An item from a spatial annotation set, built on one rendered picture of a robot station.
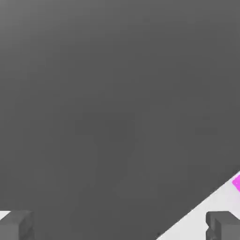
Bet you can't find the large magenta box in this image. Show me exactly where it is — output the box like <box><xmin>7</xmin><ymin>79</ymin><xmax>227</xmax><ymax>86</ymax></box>
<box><xmin>232</xmin><ymin>174</ymin><xmax>240</xmax><ymax>193</ymax></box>

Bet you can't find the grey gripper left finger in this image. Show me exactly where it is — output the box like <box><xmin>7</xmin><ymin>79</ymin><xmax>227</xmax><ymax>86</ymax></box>
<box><xmin>0</xmin><ymin>210</ymin><xmax>36</xmax><ymax>240</ymax></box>

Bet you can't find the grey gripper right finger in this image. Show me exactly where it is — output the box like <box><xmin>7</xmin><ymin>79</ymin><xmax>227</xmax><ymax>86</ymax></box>
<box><xmin>205</xmin><ymin>211</ymin><xmax>240</xmax><ymax>240</ymax></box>

